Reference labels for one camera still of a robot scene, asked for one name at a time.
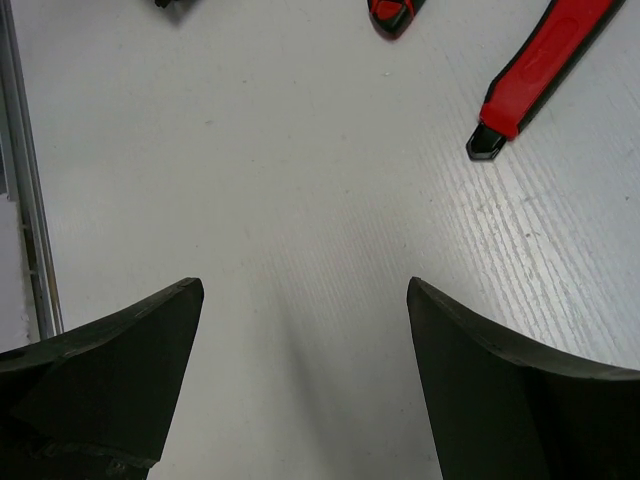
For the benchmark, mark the aluminium frame rail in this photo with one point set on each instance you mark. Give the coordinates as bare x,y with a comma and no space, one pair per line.
20,180

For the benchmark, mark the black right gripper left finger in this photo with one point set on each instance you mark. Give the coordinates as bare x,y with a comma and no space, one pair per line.
97,402

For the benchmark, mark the red folding knife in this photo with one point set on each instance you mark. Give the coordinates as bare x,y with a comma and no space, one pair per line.
565,31

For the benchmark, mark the red black utility knife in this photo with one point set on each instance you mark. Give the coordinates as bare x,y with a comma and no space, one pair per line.
390,18

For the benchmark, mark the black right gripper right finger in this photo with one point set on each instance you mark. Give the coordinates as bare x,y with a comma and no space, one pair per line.
504,406

